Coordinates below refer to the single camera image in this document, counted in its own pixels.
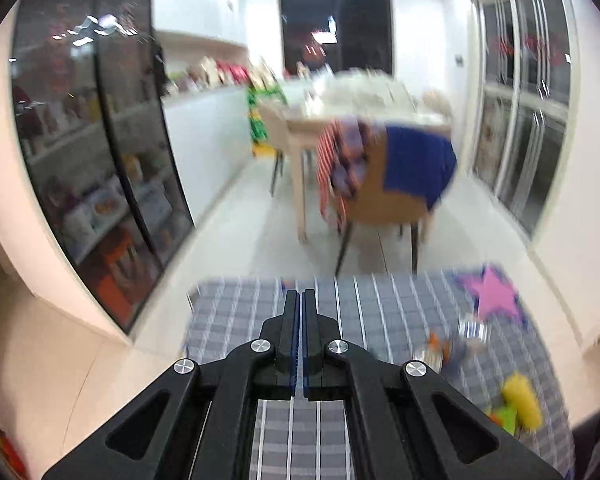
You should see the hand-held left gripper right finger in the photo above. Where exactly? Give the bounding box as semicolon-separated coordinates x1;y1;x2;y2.
302;288;563;480

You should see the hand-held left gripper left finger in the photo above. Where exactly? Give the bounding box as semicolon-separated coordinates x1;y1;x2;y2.
40;290;301;480

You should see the tall white drink can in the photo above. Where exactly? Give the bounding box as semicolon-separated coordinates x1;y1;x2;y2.
455;312;493;348

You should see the yellow green toy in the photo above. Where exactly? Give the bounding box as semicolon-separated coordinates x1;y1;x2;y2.
500;372;546;433

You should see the grey plaid star blanket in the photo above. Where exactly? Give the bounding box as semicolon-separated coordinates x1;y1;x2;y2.
182;267;576;480

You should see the brown chair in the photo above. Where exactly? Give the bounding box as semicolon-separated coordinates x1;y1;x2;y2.
325;125;456;276

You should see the blue cloth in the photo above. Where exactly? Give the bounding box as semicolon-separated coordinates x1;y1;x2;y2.
382;124;458;211

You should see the beige dining table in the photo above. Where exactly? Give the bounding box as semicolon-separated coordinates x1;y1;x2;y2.
280;72;453;243

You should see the beige dining chair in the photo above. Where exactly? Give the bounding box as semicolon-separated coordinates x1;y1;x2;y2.
257;100;293;198
422;89;453;113

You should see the stack of green yellow boxes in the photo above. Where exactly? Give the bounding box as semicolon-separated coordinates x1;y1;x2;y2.
247;85;287;158

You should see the white counter cabinet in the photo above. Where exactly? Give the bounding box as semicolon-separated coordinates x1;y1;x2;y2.
155;27;253;226

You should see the white mesh food cover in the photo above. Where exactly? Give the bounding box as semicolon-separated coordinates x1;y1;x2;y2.
325;71;421;111

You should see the glass display cabinet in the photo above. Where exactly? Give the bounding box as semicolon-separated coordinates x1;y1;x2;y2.
10;0;196;333

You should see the row of packets on counter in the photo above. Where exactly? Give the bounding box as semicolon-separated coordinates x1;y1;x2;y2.
167;55;286;93

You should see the sliding glass door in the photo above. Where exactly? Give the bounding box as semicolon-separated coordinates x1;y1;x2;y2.
470;0;581;241

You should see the dark window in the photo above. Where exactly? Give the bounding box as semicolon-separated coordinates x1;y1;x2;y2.
278;0;395;78

